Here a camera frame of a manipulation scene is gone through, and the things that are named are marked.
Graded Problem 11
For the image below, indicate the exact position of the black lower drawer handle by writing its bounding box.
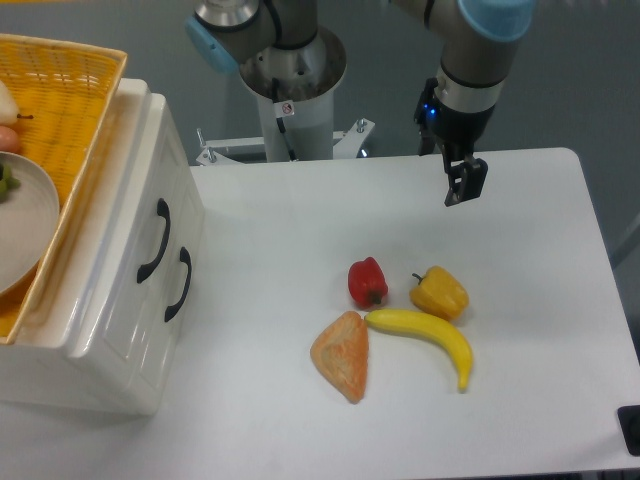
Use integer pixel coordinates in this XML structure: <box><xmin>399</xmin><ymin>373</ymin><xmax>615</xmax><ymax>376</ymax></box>
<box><xmin>164</xmin><ymin>246</ymin><xmax>193</xmax><ymax>323</ymax></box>

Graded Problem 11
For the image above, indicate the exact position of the black top drawer handle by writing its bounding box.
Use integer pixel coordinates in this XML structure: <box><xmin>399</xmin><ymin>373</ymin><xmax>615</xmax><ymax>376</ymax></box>
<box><xmin>136</xmin><ymin>198</ymin><xmax>172</xmax><ymax>284</ymax></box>

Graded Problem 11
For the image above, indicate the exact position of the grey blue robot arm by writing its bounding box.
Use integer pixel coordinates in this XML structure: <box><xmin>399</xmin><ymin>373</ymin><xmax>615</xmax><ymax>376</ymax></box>
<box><xmin>185</xmin><ymin>1</ymin><xmax>535</xmax><ymax>206</ymax></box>

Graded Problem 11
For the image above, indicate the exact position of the yellow bell pepper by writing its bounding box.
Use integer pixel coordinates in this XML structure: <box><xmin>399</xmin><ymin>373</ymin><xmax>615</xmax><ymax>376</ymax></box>
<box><xmin>409</xmin><ymin>265</ymin><xmax>470</xmax><ymax>321</ymax></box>

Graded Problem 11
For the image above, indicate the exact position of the yellow woven basket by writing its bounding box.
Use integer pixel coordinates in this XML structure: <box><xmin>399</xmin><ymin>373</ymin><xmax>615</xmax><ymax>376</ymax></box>
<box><xmin>1</xmin><ymin>33</ymin><xmax>127</xmax><ymax>345</ymax></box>

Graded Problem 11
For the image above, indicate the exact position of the pink sausage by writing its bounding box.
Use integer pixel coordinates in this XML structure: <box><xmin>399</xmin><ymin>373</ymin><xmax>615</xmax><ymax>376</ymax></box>
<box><xmin>0</xmin><ymin>125</ymin><xmax>21</xmax><ymax>153</ymax></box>

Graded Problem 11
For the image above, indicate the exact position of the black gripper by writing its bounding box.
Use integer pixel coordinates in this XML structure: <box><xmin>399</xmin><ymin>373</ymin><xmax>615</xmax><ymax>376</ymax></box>
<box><xmin>414</xmin><ymin>77</ymin><xmax>495</xmax><ymax>207</ymax></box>

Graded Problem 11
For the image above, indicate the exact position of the red bell pepper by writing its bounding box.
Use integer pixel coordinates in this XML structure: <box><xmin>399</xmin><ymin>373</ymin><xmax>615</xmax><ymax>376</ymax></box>
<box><xmin>348</xmin><ymin>257</ymin><xmax>388</xmax><ymax>309</ymax></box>

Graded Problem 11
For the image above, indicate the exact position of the black drawer handle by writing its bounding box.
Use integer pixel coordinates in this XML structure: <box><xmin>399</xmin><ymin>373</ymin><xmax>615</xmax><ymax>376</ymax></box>
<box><xmin>136</xmin><ymin>198</ymin><xmax>172</xmax><ymax>284</ymax></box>
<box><xmin>164</xmin><ymin>246</ymin><xmax>193</xmax><ymax>323</ymax></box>

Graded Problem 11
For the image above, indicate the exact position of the grey round plate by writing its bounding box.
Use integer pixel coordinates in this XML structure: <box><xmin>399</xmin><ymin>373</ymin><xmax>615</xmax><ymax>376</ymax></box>
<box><xmin>1</xmin><ymin>152</ymin><xmax>60</xmax><ymax>294</ymax></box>

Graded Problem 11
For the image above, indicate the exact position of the black corner device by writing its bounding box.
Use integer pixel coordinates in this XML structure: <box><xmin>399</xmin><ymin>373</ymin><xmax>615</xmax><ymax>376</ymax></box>
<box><xmin>617</xmin><ymin>405</ymin><xmax>640</xmax><ymax>457</ymax></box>

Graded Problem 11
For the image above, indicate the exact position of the white pear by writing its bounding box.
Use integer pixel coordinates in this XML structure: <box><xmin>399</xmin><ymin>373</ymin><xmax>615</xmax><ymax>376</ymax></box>
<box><xmin>0</xmin><ymin>81</ymin><xmax>33</xmax><ymax>126</ymax></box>

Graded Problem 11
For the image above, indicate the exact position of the triangular toast bread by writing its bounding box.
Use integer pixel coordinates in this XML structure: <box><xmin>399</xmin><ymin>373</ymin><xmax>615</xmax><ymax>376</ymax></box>
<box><xmin>310</xmin><ymin>311</ymin><xmax>369</xmax><ymax>404</ymax></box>

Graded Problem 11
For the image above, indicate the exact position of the white drawer cabinet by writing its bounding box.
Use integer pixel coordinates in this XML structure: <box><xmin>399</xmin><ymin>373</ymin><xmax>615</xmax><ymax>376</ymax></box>
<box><xmin>1</xmin><ymin>79</ymin><xmax>204</xmax><ymax>415</ymax></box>

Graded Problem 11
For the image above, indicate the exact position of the yellow banana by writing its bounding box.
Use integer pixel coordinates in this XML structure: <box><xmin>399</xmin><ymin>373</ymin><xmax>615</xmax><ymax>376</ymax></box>
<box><xmin>364</xmin><ymin>308</ymin><xmax>474</xmax><ymax>392</ymax></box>

